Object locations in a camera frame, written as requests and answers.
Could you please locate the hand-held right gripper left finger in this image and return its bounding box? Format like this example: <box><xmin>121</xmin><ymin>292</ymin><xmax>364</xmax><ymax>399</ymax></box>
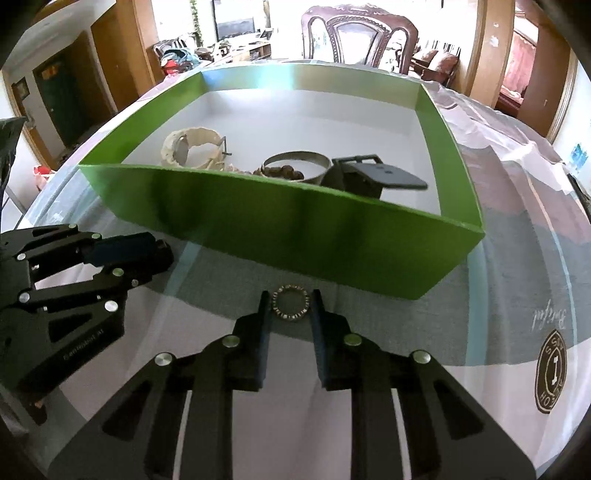
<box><xmin>46</xmin><ymin>291</ymin><xmax>271</xmax><ymax>480</ymax></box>

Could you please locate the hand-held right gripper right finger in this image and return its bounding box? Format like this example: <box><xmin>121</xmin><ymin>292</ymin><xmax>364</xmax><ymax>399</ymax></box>
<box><xmin>311</xmin><ymin>290</ymin><xmax>537</xmax><ymax>480</ymax></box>

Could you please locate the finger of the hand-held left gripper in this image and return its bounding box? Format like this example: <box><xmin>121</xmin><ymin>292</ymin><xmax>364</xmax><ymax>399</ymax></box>
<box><xmin>6</xmin><ymin>224</ymin><xmax>158</xmax><ymax>282</ymax></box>
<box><xmin>9</xmin><ymin>251</ymin><xmax>162</xmax><ymax>398</ymax></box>

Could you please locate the round rhinestone ring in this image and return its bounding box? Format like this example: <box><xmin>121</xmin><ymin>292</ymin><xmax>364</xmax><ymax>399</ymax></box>
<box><xmin>269</xmin><ymin>285</ymin><xmax>309</xmax><ymax>320</ymax></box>

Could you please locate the green cardboard box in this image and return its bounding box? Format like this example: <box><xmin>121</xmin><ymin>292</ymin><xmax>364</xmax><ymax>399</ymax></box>
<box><xmin>78</xmin><ymin>62</ymin><xmax>485</xmax><ymax>301</ymax></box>

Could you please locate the brown wooden bead bracelet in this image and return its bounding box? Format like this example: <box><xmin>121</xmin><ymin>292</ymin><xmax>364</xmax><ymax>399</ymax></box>
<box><xmin>253</xmin><ymin>164</ymin><xmax>305</xmax><ymax>182</ymax></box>

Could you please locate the silver metal bangle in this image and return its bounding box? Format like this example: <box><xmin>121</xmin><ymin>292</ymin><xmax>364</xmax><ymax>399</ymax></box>
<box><xmin>262</xmin><ymin>151</ymin><xmax>333</xmax><ymax>185</ymax></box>

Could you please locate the red and white bag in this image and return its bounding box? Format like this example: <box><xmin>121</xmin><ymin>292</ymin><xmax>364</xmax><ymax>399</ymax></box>
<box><xmin>32</xmin><ymin>165</ymin><xmax>56</xmax><ymax>190</ymax></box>

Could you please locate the dark green door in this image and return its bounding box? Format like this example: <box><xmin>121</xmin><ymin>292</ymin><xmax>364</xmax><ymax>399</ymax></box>
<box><xmin>32</xmin><ymin>53</ymin><xmax>86</xmax><ymax>148</ymax></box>

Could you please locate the black plastic clip stand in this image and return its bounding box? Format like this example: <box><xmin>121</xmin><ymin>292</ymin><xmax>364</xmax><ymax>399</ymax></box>
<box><xmin>321</xmin><ymin>154</ymin><xmax>429</xmax><ymax>200</ymax></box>

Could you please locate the wooden armchair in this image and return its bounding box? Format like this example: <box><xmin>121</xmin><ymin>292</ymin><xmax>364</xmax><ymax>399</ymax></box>
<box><xmin>152</xmin><ymin>39</ymin><xmax>199</xmax><ymax>65</ymax></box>

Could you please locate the blue bag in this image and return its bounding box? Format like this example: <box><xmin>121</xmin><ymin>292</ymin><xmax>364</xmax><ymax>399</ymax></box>
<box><xmin>161</xmin><ymin>48</ymin><xmax>201</xmax><ymax>75</ymax></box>

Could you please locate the striped pastel tablecloth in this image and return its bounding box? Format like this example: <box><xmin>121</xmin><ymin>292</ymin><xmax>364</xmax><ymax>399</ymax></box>
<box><xmin>0</xmin><ymin>58</ymin><xmax>587</xmax><ymax>480</ymax></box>

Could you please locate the wooden television cabinet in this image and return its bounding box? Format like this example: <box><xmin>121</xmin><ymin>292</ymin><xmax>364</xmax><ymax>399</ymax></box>
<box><xmin>222</xmin><ymin>39</ymin><xmax>271</xmax><ymax>63</ymax></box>

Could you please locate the flat screen television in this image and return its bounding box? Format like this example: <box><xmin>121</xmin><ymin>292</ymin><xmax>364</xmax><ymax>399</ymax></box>
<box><xmin>216</xmin><ymin>0</ymin><xmax>256</xmax><ymax>38</ymax></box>

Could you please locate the carved wooden dining chair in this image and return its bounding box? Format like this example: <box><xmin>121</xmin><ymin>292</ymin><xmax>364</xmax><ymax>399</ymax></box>
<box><xmin>301</xmin><ymin>4</ymin><xmax>419</xmax><ymax>75</ymax></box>

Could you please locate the brown leather sofa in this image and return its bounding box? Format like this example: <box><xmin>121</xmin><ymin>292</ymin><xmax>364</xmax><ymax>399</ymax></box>
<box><xmin>411</xmin><ymin>48</ymin><xmax>460</xmax><ymax>86</ymax></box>

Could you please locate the clear water bottle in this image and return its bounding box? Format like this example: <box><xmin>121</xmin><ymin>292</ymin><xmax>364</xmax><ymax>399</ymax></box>
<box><xmin>569</xmin><ymin>143</ymin><xmax>589</xmax><ymax>174</ymax></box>

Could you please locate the cream woven bracelet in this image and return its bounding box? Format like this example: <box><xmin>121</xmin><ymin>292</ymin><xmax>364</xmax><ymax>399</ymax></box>
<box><xmin>160</xmin><ymin>128</ymin><xmax>230</xmax><ymax>171</ymax></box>

